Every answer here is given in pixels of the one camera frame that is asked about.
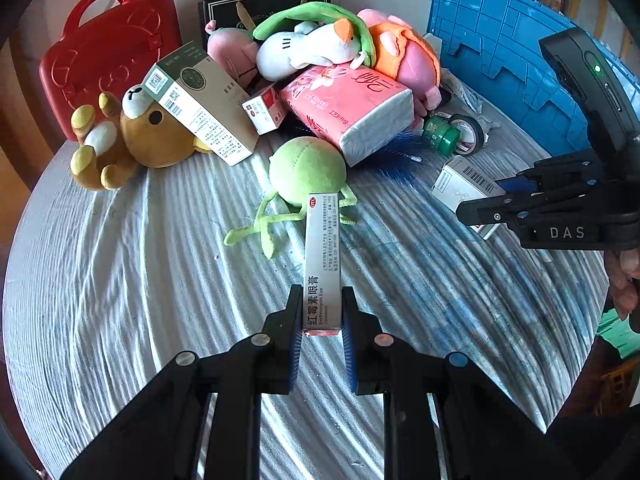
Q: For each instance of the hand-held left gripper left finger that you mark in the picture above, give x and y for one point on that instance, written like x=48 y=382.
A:
x=295 y=345

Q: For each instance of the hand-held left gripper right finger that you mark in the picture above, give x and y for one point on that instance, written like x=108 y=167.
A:
x=349 y=350

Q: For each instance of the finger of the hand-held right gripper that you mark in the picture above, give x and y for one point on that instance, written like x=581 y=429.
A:
x=565 y=172
x=500 y=212

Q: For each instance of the slim grey ointment box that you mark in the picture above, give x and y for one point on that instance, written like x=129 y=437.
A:
x=322 y=260

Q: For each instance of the blue plastic crate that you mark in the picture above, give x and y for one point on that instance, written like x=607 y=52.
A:
x=500 y=45

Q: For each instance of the pink pig plush orange dress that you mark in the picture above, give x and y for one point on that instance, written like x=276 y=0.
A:
x=405 y=60

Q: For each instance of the large green white carton box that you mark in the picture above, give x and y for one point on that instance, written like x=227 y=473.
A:
x=210 y=110

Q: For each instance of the person's right hand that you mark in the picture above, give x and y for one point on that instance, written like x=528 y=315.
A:
x=622 y=280

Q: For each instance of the white box with barcode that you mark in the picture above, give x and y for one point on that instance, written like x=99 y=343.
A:
x=462 y=185

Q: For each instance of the black tape roll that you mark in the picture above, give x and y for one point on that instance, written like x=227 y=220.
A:
x=472 y=132

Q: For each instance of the green bottle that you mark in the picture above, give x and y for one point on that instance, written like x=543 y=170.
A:
x=440 y=134

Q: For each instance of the crumpled clear plastic bag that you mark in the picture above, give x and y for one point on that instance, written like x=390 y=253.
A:
x=465 y=95

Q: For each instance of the green round plush with legs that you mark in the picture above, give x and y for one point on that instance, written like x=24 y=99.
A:
x=305 y=165

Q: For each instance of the pink tissue pack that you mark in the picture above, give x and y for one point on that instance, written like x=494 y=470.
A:
x=340 y=105

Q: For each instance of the small red white box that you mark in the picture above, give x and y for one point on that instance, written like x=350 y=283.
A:
x=262 y=110

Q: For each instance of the brown bear plush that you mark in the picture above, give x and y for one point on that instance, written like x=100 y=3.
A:
x=150 y=145

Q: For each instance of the white duck plush green hat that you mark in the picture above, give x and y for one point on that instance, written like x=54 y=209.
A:
x=300 y=50

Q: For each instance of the small pink plush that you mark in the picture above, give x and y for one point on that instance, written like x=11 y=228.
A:
x=227 y=47

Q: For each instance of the black gift box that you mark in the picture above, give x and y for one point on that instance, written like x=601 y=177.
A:
x=225 y=7

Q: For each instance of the red plastic carry case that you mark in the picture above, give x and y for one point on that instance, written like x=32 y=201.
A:
x=100 y=60

